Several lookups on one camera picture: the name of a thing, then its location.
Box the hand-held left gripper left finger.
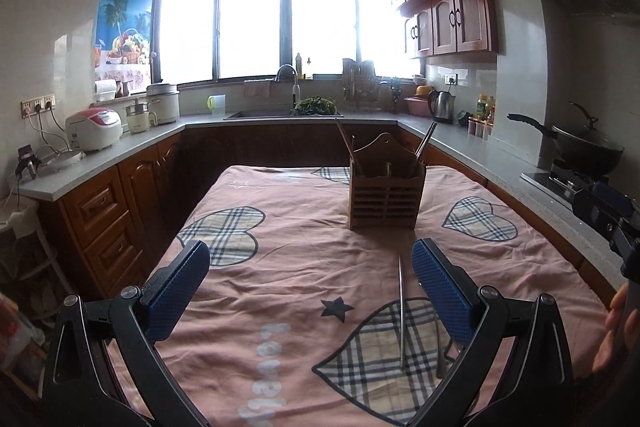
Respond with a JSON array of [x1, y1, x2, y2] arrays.
[[39, 238, 212, 427]]

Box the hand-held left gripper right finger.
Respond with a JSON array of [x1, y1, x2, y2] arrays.
[[404, 237, 577, 427]]

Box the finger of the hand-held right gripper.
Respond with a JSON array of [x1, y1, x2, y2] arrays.
[[571, 188, 619, 236], [592, 181, 635, 220]]

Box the metal chopstick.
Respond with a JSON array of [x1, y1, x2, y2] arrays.
[[398, 255, 409, 369], [413, 129, 430, 168], [419, 121, 439, 168]]

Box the wooden utensil holder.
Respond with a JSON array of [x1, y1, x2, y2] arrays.
[[348, 133, 427, 231]]

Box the person's right hand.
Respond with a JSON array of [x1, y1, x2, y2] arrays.
[[592, 281, 632, 374]]

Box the gas stove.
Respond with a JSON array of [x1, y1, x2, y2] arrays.
[[520, 159, 612, 208]]

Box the black wok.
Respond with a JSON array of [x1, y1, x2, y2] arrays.
[[507, 102, 625, 178]]

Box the wooden base cabinets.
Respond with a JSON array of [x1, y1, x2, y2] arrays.
[[37, 122, 617, 304]]

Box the pink printed blanket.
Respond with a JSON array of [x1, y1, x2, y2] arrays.
[[107, 164, 614, 427]]

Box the group of condiment bottles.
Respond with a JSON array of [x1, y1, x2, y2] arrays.
[[467, 117, 494, 139]]

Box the grey kitchen countertop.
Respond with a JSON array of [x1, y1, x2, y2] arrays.
[[15, 109, 627, 304]]

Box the white storage cart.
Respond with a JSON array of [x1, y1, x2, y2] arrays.
[[0, 197, 67, 309]]

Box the small white electric pot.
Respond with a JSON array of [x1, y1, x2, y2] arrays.
[[124, 102, 159, 134]]

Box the steel electric kettle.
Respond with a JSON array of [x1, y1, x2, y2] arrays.
[[427, 90, 457, 124]]

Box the red and white rice cooker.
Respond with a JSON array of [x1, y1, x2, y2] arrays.
[[65, 108, 124, 153]]

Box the large white cooker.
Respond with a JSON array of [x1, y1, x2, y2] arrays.
[[146, 83, 181, 126]]

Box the kitchen sink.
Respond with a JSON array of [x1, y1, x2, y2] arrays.
[[223, 109, 344, 122]]

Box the black clamp tool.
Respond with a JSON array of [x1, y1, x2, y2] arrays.
[[16, 146, 42, 180]]

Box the white paper towel roll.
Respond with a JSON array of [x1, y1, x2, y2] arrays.
[[95, 79, 119, 103]]

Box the dish rack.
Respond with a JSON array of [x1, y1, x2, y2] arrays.
[[342, 58, 381, 113]]

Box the green vegetables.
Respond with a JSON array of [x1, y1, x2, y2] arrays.
[[295, 96, 336, 116]]

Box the metal faucet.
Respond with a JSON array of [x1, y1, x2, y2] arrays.
[[276, 64, 301, 110]]

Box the kitchen window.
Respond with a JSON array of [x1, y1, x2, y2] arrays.
[[155, 0, 423, 88]]

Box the small wooden wall cabinet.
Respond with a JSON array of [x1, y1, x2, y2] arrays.
[[402, 0, 500, 58]]

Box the wall socket strip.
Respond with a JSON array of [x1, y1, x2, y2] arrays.
[[21, 94, 56, 118]]

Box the wall poster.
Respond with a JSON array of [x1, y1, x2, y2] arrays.
[[94, 0, 154, 84]]

